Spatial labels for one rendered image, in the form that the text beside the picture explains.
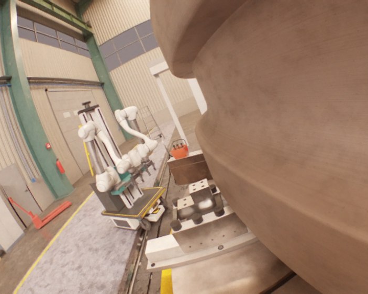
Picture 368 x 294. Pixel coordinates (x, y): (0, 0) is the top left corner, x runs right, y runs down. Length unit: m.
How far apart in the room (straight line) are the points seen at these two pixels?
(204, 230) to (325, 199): 0.86
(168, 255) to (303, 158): 1.19
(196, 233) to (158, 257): 0.44
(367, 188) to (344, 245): 0.09
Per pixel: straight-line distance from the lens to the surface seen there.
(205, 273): 1.29
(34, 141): 7.99
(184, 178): 2.34
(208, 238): 1.15
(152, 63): 5.04
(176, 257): 1.40
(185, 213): 1.15
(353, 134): 0.36
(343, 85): 0.35
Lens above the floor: 1.36
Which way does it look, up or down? 15 degrees down
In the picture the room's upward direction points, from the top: 24 degrees counter-clockwise
